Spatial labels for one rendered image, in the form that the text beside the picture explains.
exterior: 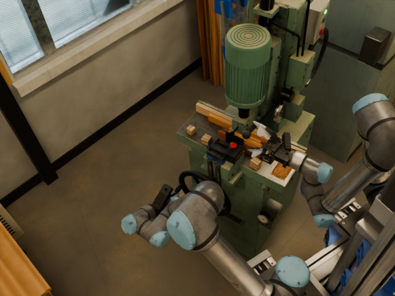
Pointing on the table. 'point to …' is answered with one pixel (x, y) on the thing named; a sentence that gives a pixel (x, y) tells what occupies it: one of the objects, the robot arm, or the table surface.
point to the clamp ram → (233, 138)
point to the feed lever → (286, 96)
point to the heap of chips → (279, 171)
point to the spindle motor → (247, 64)
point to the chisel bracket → (244, 124)
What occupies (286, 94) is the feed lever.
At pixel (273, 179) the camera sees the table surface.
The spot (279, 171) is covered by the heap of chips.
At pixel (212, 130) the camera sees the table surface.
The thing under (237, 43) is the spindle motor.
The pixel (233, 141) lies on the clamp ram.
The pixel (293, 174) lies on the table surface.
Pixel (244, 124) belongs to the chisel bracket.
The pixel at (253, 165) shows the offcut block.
